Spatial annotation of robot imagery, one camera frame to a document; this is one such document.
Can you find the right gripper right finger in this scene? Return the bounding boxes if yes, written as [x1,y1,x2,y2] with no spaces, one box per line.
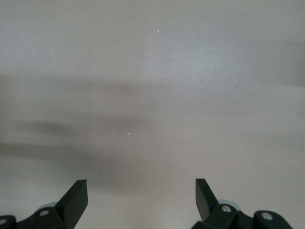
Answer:
[192,177,294,229]

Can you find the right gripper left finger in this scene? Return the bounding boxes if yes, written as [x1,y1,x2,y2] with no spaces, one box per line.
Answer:
[0,179,89,229]

